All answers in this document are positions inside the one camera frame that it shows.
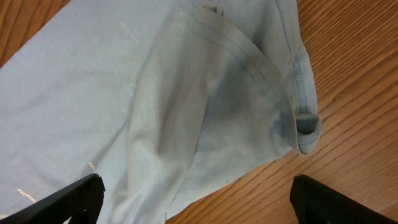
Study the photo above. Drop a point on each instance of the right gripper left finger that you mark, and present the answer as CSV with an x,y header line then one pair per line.
x,y
79,202

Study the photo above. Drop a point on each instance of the light blue t-shirt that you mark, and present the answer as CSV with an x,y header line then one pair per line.
x,y
168,101

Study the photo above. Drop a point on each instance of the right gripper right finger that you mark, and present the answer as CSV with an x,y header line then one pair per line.
x,y
314,202

